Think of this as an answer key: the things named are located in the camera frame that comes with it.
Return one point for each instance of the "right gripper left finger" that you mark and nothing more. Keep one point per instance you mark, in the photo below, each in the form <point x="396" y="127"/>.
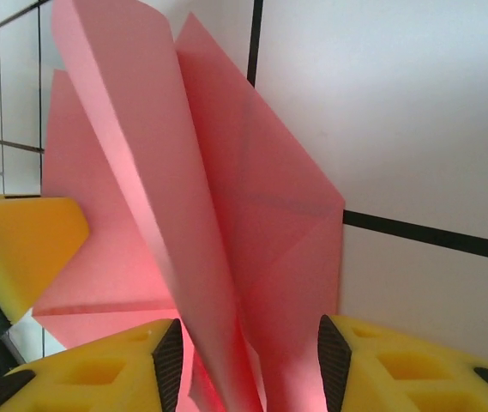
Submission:
<point x="76" y="377"/>

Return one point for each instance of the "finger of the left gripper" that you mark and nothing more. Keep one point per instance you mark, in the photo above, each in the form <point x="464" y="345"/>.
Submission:
<point x="20" y="240"/>

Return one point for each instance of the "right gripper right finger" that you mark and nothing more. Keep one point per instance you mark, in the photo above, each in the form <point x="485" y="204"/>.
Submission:
<point x="419" y="377"/>

